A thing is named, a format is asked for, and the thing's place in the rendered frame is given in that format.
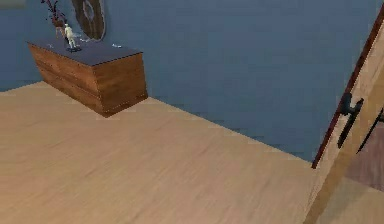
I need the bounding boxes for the brown wooden chest of drawers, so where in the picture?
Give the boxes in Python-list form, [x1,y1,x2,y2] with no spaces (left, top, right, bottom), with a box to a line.
[27,37,149,118]

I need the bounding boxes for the white figurine on dark base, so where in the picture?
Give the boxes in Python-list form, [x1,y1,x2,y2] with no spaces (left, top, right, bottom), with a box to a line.
[63,23,83,53]

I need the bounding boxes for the brown vase with red twigs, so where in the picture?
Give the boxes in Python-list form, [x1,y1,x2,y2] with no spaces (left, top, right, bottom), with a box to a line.
[40,0,68,38]

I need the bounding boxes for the pale wooden room door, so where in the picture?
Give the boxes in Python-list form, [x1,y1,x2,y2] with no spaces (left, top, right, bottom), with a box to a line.
[303,3,384,224]

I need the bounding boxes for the black door handle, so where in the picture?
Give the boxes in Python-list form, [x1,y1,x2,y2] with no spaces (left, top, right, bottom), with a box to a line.
[336,92,365,150]

